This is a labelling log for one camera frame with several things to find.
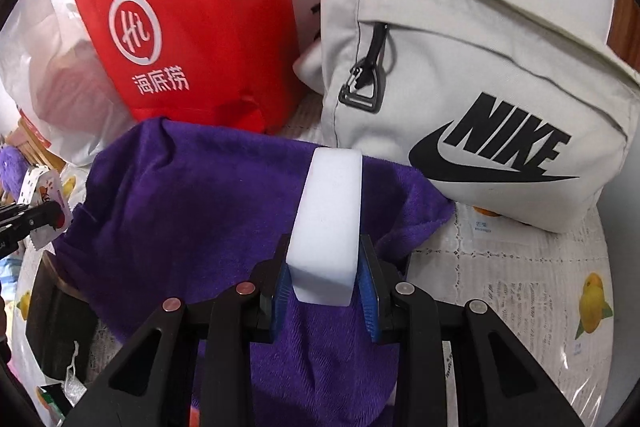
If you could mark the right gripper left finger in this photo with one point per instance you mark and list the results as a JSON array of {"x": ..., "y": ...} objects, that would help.
[{"x": 181, "y": 348}]

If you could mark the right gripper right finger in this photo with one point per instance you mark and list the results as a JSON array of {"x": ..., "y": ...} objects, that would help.
[{"x": 498, "y": 381}]

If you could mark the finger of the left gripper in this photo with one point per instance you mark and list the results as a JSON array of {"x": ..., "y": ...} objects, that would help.
[{"x": 18, "y": 220}]

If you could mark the dark green box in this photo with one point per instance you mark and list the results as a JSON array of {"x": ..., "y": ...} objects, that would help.
[{"x": 60, "y": 322}]

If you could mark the white foam sponge block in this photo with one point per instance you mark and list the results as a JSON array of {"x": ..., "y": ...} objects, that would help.
[{"x": 324, "y": 246}]

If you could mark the small fruit print packet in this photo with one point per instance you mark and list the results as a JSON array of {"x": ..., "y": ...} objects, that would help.
[{"x": 40, "y": 185}]

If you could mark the purple towel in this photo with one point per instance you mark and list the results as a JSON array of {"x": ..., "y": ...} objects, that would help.
[{"x": 177, "y": 210}]

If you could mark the white plastic bag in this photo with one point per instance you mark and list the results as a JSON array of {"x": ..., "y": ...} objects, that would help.
[{"x": 50, "y": 69}]

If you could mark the red paper shopping bag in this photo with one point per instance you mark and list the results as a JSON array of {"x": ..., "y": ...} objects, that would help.
[{"x": 219, "y": 62}]

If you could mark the grey Nike bag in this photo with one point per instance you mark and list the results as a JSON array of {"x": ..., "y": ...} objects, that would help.
[{"x": 506, "y": 105}]

